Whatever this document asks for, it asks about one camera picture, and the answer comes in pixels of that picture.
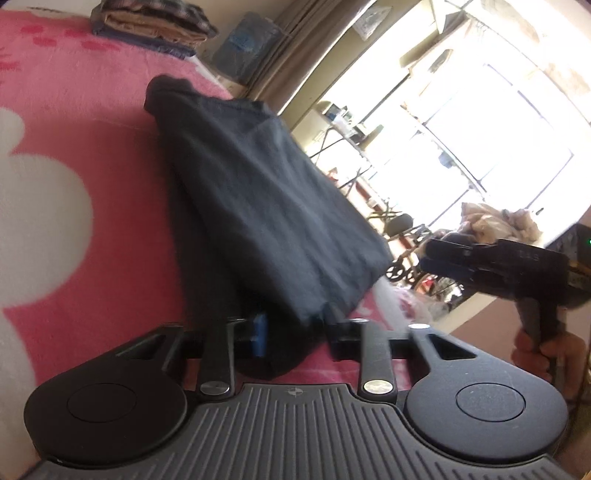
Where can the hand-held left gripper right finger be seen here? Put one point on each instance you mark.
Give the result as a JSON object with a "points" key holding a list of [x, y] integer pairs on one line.
{"points": [[337, 332]]}

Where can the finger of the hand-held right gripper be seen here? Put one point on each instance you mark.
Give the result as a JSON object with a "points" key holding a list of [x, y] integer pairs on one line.
{"points": [[450, 249], [448, 270]]}

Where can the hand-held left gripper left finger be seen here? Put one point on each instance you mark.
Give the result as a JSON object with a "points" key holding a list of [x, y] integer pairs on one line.
{"points": [[260, 334]]}

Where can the dark grey garment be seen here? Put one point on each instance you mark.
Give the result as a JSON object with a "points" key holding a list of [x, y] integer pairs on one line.
{"points": [[268, 194]]}

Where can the person's right hand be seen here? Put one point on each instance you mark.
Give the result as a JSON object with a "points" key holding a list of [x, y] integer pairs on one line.
{"points": [[565, 360]]}

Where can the clear plastic bag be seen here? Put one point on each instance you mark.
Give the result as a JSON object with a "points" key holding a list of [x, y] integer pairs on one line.
{"points": [[411, 304]]}

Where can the pale crumpled laundry pile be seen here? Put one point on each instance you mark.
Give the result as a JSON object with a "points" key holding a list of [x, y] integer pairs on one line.
{"points": [[494, 224]]}

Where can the cluttered balcony table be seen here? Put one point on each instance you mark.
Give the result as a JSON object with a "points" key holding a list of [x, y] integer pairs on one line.
{"points": [[341, 129]]}

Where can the hanging pale cloth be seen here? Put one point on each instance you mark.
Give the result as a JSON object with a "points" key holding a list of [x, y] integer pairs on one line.
{"points": [[371, 23]]}

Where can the pink flower print blanket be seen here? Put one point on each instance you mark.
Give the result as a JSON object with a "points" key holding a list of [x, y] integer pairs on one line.
{"points": [[92, 161]]}

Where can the grey curtain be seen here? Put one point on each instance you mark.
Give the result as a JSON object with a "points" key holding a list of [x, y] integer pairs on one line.
{"points": [[304, 50]]}

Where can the blue water bottle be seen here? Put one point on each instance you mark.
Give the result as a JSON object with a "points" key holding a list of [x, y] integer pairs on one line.
{"points": [[244, 46]]}

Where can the blue folded garment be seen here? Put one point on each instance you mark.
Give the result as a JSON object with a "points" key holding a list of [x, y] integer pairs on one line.
{"points": [[134, 44]]}

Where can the beige folded garment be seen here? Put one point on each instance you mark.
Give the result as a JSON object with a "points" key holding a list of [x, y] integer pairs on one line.
{"points": [[147, 27]]}

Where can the plaid folded garment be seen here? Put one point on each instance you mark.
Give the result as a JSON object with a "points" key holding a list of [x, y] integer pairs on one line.
{"points": [[180, 14]]}

